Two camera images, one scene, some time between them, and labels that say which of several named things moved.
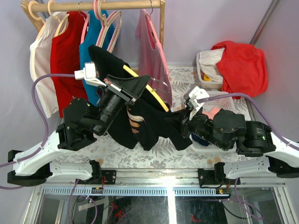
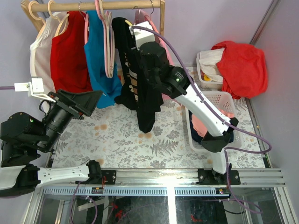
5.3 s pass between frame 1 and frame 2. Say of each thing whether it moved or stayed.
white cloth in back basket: stayed
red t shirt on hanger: stayed
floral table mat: stayed
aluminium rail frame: stayed
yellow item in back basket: stayed
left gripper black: moved
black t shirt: moved
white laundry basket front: stayed
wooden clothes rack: stayed
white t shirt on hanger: stayed
